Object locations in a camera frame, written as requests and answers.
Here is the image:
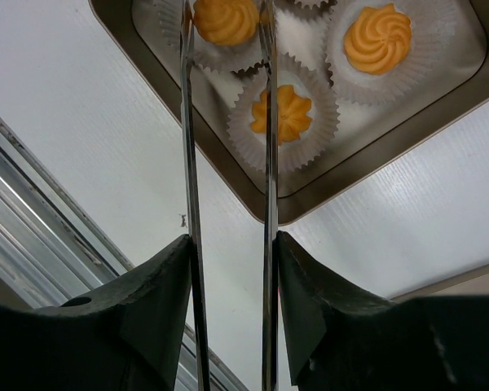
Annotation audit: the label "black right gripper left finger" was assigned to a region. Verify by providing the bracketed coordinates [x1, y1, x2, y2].
[0, 235, 192, 390]

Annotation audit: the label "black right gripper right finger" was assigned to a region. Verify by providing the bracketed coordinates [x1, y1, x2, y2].
[277, 231, 489, 390]

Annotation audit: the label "silver metal tongs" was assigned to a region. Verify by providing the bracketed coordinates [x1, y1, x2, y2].
[179, 1, 279, 390]

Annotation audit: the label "orange swirl cookie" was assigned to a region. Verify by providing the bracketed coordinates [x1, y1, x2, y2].
[343, 3, 412, 76]
[194, 0, 259, 46]
[250, 85, 313, 146]

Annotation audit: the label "gold tin lid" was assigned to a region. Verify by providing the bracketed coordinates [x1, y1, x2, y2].
[391, 264, 489, 302]

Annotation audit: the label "gold square tin box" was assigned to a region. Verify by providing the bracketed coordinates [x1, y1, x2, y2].
[90, 1, 489, 225]

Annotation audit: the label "aluminium table frame rail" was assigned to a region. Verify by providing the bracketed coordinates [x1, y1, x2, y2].
[0, 118, 243, 390]

